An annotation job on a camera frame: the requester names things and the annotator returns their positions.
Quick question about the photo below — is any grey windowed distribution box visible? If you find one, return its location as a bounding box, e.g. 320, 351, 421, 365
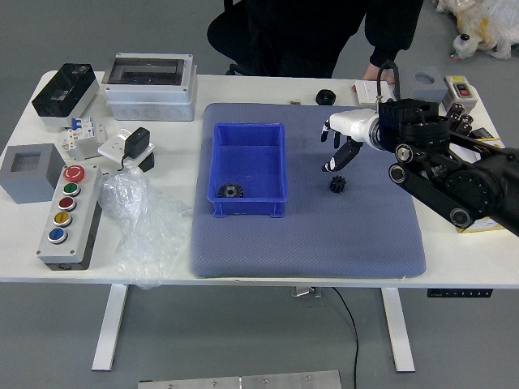
103, 52, 199, 122

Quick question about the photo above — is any blue plastic box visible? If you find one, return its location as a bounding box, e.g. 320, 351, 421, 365
208, 122, 290, 219

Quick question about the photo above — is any black-lidded white enclosure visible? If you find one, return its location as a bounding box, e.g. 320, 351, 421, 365
31, 62, 101, 130

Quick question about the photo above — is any grey cube with square hole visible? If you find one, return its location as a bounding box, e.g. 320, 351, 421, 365
0, 143, 58, 205

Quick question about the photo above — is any black floor cable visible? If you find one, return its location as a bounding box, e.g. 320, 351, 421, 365
332, 287, 362, 389

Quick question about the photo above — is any person's left hand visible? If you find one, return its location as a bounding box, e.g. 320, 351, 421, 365
362, 64, 397, 84

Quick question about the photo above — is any white orange circuit breaker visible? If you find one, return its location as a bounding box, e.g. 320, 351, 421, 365
60, 127, 84, 154

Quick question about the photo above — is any white table leg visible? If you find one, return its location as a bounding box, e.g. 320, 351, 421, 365
380, 288, 417, 373
91, 283, 130, 372

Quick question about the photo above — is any silver metal plate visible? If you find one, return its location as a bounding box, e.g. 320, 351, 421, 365
137, 370, 342, 389

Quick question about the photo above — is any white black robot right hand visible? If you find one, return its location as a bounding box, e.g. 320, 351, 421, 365
320, 108, 381, 173

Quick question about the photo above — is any white yellow plush toy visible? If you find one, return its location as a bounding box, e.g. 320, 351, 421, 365
431, 0, 519, 62

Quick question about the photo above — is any black power adapter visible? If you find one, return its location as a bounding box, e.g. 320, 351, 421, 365
119, 126, 152, 170

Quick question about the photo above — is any grey-blue mat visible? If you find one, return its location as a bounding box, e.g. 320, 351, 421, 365
190, 102, 427, 280

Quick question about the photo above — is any black office chair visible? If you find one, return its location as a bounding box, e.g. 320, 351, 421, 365
206, 0, 264, 77

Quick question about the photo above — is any big black gear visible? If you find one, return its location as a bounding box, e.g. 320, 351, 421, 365
217, 182, 246, 199

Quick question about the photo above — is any grey five-button control station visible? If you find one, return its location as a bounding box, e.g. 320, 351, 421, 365
35, 164, 105, 271

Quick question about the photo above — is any white blue circuit breaker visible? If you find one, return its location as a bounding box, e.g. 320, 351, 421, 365
69, 116, 97, 143

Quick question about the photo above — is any metal under-table bracket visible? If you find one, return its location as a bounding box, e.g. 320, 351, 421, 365
290, 286, 324, 299

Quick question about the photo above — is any grey two-button switch box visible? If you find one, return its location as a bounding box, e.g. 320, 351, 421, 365
440, 75, 482, 114

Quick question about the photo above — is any clear plastic bag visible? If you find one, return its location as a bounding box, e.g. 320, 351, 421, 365
97, 168, 194, 290

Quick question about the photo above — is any small flat black device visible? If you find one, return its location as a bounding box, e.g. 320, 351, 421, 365
470, 127, 500, 143

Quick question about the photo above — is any white wall switch panel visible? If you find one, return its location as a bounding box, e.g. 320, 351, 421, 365
352, 79, 394, 108

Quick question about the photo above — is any black table control panel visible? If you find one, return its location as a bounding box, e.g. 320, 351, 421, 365
427, 288, 495, 299

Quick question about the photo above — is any grey block with round hole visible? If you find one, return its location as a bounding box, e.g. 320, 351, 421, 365
410, 66, 447, 105

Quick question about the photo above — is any person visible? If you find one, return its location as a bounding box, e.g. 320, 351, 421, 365
206, 0, 427, 79

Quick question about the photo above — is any white wall socket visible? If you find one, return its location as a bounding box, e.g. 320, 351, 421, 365
97, 128, 156, 168

